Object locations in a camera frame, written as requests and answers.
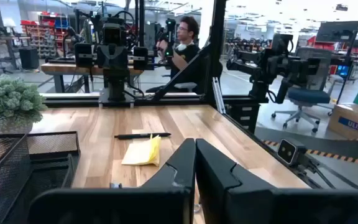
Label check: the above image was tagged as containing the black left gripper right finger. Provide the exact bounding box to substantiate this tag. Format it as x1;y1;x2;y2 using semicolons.
196;138;358;224

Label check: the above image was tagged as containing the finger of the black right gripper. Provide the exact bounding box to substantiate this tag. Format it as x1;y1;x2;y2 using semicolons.
133;46;149;70
74;42;94;68

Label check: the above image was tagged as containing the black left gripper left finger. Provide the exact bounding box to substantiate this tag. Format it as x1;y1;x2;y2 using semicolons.
26;138;196;224

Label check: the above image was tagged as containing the yellow sticky note pad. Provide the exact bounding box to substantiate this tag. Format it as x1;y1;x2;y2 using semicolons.
121;134;162;167

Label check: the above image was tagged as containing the black pen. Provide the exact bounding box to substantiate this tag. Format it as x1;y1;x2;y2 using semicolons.
114;132;172;140

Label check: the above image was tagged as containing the black mesh desk organizer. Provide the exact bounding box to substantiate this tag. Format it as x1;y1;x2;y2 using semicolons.
0;131;81;224

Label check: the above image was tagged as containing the black hand-held control arm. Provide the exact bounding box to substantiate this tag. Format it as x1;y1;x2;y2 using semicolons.
157;18;177;60

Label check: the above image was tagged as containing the grey and blue office chair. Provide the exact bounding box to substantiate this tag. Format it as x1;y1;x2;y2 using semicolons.
271;46;335;133

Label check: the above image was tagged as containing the wooden background table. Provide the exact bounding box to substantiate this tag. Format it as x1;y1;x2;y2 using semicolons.
40;62;145;94

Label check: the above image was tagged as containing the person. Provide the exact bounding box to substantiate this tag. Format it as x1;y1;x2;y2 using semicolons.
154;15;211;94

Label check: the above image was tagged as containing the shelf with red bins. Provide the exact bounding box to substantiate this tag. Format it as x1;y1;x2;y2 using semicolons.
20;12;71;58

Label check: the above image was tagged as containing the black bin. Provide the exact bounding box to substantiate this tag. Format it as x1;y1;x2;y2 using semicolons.
19;46;40;70

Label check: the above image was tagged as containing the black drawer cabinet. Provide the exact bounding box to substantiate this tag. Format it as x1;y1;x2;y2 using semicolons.
225;104;260;134

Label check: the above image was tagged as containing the green potted plant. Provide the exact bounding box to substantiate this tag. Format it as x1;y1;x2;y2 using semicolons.
0;73;48;135

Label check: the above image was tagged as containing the cardboard box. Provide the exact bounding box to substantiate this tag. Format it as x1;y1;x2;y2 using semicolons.
327;103;358;149

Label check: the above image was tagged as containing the black monitor on stand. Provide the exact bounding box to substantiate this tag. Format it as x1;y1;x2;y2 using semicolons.
315;21;358;44

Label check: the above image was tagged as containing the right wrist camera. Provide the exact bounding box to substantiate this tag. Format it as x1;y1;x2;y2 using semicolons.
101;22;123;46

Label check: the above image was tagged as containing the table-level camera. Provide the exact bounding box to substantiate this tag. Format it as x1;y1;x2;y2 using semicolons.
277;138;308;167

